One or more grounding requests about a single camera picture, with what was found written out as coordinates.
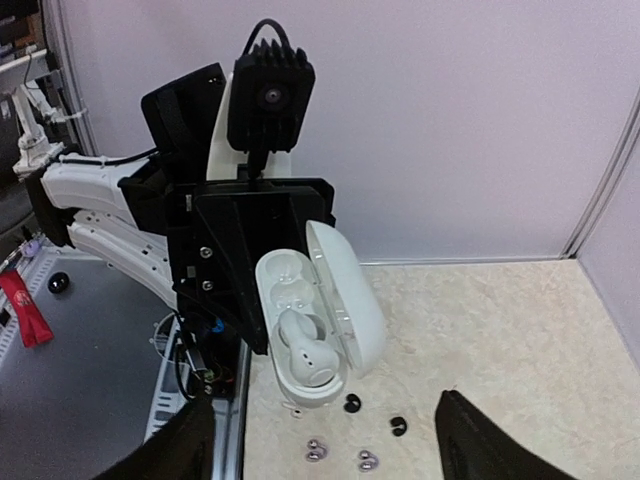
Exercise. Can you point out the black clip earbud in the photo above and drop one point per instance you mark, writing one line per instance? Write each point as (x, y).
(399, 426)
(352, 403)

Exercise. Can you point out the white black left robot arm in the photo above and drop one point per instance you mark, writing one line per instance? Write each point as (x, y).
(116, 209)

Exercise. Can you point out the aluminium front rail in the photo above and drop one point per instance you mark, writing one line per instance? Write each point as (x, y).
(229, 416)

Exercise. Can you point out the black clip earbud lower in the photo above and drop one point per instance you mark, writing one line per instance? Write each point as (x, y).
(399, 426)

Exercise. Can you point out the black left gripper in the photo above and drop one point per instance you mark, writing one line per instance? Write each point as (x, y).
(218, 231)

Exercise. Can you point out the black round knob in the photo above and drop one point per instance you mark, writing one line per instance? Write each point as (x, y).
(58, 283)

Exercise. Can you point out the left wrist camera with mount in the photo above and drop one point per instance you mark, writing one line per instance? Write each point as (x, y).
(263, 107)

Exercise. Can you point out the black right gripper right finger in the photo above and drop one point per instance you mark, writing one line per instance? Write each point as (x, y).
(472, 446)

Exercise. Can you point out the red pouch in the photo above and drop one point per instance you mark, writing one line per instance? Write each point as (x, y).
(33, 328)

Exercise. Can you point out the white clip earbud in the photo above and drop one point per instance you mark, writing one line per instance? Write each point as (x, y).
(313, 362)

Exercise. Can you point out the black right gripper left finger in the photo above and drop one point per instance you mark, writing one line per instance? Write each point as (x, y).
(181, 449)

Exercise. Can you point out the black clip earbud upper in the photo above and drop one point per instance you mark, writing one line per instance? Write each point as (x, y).
(352, 403)

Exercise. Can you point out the aluminium left frame post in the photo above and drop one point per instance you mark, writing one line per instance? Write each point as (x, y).
(57, 33)

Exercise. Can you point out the white oval charging case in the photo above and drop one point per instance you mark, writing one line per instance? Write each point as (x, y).
(327, 284)

